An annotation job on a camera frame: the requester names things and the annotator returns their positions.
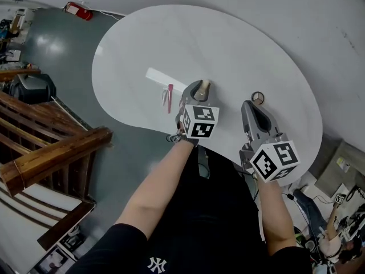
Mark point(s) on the pink lip gloss tube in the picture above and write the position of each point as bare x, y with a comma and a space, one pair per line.
170, 98

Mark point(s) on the person's left forearm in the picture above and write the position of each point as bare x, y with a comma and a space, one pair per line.
154, 193

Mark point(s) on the black bag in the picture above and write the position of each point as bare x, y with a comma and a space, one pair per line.
31, 88

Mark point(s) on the small clear silver tube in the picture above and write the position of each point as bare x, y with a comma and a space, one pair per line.
164, 96

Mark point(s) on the grey wooden cabinet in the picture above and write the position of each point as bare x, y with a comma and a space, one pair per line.
330, 178

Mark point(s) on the person's black trousers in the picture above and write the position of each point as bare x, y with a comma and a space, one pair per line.
219, 178

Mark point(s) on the beige makeup sponge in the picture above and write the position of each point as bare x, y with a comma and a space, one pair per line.
204, 88

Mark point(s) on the small round metal tin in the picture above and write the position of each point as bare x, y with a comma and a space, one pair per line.
258, 96

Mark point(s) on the person's right forearm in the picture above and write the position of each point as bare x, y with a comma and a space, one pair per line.
275, 218

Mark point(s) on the yellow white paper label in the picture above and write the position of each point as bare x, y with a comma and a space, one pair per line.
343, 164

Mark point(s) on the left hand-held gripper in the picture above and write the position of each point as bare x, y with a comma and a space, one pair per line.
199, 121

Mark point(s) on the white kidney-shaped table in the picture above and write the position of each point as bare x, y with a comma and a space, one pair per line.
199, 38

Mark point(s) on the brown wooden stair railing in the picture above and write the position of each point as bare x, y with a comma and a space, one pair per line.
57, 150

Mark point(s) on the person's black t-shirt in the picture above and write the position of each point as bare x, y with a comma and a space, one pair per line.
205, 244

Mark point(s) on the red fire extinguisher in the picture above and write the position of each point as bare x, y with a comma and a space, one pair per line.
80, 11

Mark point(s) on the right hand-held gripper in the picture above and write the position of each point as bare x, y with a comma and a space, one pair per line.
273, 161

